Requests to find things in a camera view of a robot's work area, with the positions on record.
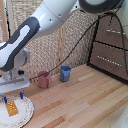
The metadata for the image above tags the white plate with patterned rim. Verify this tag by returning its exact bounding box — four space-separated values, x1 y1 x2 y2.
0 95 35 128

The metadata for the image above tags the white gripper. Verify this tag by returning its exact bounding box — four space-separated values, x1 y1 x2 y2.
0 70 31 105

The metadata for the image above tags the blue cup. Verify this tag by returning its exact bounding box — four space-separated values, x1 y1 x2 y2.
59 65 73 83

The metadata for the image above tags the silver drawer handle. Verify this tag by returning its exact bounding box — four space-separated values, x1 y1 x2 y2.
97 55 123 68
105 28 128 36

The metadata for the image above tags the dark wooden drawer cabinet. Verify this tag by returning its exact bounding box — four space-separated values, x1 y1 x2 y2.
86 12 128 82

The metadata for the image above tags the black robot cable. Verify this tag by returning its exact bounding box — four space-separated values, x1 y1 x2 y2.
29 11 128 82

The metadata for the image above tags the pink mug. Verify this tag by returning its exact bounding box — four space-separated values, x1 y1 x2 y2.
36 70 54 90

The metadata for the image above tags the wicker folding screen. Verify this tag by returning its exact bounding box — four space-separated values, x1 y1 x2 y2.
0 0 98 84

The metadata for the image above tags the orange toast slice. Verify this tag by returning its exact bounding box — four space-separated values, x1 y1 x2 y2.
5 100 20 117

